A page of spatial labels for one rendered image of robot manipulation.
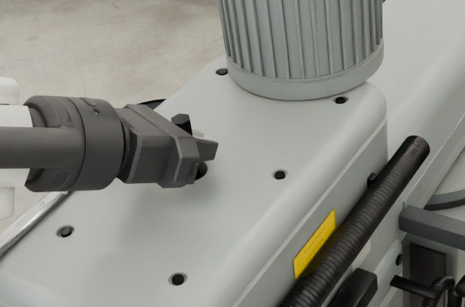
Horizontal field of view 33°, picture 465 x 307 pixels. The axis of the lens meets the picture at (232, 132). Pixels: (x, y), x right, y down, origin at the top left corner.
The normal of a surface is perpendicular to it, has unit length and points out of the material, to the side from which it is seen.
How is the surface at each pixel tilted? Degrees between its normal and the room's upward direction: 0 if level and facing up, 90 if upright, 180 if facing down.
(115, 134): 62
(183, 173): 90
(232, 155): 0
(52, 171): 76
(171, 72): 0
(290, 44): 90
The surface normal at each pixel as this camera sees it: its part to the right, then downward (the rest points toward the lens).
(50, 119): -0.11, -0.40
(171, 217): -0.14, -0.81
